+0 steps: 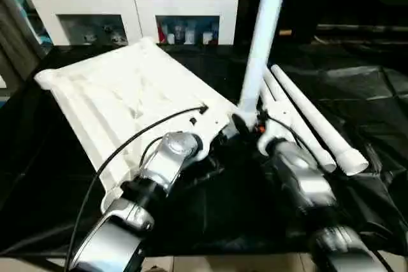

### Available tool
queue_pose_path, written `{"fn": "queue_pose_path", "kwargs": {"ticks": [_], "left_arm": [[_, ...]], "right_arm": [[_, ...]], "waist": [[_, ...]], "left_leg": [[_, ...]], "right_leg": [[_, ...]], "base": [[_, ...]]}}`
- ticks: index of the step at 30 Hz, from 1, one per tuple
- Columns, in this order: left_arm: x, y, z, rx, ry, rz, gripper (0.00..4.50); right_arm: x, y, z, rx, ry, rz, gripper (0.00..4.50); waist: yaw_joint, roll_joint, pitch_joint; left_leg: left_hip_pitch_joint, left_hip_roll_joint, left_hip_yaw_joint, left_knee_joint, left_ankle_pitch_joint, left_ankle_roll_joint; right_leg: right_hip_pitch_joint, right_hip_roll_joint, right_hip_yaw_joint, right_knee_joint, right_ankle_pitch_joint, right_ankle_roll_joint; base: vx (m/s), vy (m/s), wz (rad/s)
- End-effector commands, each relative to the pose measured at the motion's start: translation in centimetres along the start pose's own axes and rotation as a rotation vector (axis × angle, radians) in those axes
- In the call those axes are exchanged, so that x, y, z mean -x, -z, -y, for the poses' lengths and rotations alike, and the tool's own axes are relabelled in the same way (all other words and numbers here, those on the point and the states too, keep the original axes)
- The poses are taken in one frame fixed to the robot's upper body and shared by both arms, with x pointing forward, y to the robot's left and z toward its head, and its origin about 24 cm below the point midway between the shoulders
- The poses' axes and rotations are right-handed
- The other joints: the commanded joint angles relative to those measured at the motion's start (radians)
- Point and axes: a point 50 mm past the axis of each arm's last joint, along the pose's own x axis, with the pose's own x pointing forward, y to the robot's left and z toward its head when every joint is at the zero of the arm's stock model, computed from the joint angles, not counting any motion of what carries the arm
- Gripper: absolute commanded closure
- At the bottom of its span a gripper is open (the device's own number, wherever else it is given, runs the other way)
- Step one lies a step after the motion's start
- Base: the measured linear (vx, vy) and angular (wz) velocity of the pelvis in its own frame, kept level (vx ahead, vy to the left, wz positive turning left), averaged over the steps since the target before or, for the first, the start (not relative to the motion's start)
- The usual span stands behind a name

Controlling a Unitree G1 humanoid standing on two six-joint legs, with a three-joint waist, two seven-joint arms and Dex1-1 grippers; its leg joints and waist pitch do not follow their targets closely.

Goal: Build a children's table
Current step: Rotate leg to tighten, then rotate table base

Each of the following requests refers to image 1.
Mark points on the grey curtain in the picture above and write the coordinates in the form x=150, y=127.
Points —
x=16, y=36

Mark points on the white plastic table top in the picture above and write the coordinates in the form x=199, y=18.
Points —
x=127, y=87

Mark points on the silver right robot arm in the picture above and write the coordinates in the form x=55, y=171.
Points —
x=306, y=173

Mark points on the black work mat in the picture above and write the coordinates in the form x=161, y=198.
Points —
x=207, y=214

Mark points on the white plastic table leg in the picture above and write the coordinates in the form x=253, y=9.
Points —
x=277, y=93
x=318, y=116
x=264, y=46

